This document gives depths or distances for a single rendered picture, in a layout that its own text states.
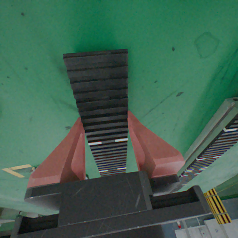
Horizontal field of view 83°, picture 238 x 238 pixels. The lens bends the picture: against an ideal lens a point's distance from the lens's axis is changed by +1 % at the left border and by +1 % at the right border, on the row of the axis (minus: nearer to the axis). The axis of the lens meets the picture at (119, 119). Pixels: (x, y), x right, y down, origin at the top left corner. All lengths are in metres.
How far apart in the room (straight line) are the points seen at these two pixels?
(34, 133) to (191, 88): 0.22
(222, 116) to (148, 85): 0.14
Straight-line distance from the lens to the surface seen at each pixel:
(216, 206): 6.47
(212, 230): 11.53
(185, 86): 0.19
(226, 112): 0.26
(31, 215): 2.52
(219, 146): 0.29
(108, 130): 0.16
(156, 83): 0.17
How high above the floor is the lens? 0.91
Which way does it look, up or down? 40 degrees down
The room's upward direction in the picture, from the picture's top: 170 degrees clockwise
